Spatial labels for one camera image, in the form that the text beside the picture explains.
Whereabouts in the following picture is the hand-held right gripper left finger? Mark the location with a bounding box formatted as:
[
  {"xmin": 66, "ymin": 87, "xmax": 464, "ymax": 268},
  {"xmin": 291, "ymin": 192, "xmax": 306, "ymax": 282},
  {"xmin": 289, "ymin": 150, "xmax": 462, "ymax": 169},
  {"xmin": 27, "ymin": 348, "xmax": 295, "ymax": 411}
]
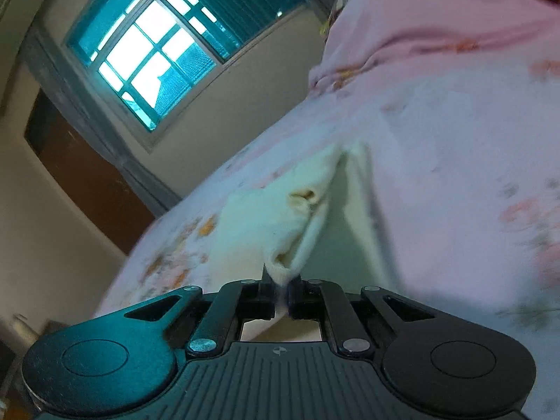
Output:
[{"xmin": 125, "ymin": 265, "xmax": 277, "ymax": 357}]

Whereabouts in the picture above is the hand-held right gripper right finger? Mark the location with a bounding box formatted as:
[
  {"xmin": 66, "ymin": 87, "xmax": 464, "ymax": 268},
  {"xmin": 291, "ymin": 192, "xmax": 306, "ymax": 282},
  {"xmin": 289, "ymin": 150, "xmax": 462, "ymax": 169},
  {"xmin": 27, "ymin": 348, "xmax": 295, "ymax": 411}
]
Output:
[{"xmin": 288, "ymin": 273, "xmax": 438, "ymax": 357}]

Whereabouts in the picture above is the cream knitted sweater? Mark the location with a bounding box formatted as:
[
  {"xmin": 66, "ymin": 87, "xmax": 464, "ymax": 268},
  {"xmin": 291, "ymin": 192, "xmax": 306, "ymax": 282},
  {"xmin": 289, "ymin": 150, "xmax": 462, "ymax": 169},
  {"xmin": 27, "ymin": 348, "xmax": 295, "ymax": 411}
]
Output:
[{"xmin": 217, "ymin": 140, "xmax": 407, "ymax": 343}]

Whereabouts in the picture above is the pink floral bed sheet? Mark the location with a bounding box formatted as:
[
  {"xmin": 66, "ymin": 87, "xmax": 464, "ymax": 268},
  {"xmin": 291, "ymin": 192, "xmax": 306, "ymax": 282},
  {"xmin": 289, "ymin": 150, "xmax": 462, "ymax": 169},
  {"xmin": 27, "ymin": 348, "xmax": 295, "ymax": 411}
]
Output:
[{"xmin": 94, "ymin": 65, "xmax": 560, "ymax": 420}]

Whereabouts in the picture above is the brown wooden door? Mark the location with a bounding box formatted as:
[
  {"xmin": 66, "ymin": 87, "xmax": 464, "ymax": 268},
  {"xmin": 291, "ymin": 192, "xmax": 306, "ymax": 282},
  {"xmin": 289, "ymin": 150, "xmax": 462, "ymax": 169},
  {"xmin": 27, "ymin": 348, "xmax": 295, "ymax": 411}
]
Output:
[{"xmin": 24, "ymin": 90, "xmax": 156, "ymax": 257}]

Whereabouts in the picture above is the white framed window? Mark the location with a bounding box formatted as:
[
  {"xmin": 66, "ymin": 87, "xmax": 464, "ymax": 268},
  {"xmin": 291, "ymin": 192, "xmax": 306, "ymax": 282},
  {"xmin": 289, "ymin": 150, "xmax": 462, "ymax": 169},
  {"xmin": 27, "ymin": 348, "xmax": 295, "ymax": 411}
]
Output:
[{"xmin": 65, "ymin": 0, "xmax": 307, "ymax": 134}]

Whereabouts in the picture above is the pink fleece blanket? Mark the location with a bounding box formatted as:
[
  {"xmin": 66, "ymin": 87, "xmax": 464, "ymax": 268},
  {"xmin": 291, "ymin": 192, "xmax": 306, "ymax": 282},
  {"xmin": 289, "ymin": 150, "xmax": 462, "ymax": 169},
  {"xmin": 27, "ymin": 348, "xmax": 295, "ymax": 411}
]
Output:
[{"xmin": 308, "ymin": 0, "xmax": 560, "ymax": 92}]

